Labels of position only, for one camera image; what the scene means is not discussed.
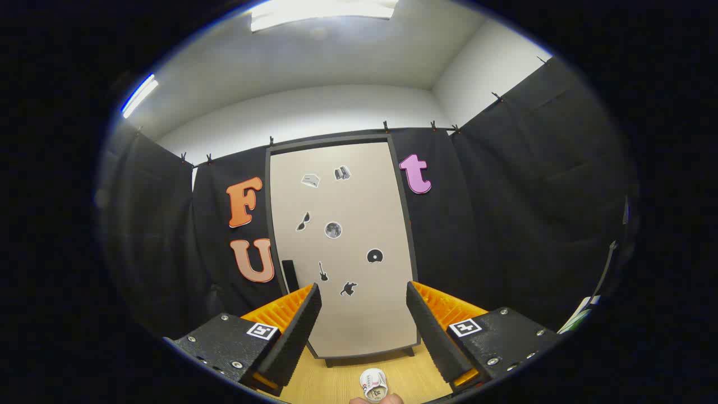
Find dark grey shoe cabinet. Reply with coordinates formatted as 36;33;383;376
265;134;421;368

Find black backdrop cloth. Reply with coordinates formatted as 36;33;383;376
101;56;637;343

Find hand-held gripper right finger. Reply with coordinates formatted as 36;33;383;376
406;281;561;393

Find black door handle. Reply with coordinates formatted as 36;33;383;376
282;260;300;293

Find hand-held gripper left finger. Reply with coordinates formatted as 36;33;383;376
163;283;323;396

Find row of black cloth clips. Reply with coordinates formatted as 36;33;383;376
135;55;553;169

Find ceiling strip light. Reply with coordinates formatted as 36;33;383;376
121;74;159;120

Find white canvas shoe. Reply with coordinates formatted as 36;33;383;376
360;368;389;402

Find ceiling light panel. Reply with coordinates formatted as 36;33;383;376
250;0;399;33

